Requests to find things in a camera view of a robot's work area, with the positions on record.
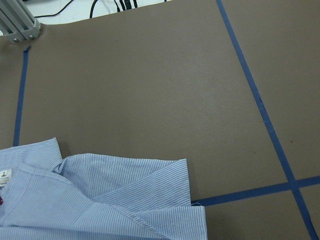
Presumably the light blue striped shirt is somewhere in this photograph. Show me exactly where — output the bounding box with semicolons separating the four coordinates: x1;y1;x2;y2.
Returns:
0;138;208;240

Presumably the aluminium frame post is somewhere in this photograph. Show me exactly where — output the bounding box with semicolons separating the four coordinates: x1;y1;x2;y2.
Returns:
0;0;41;43

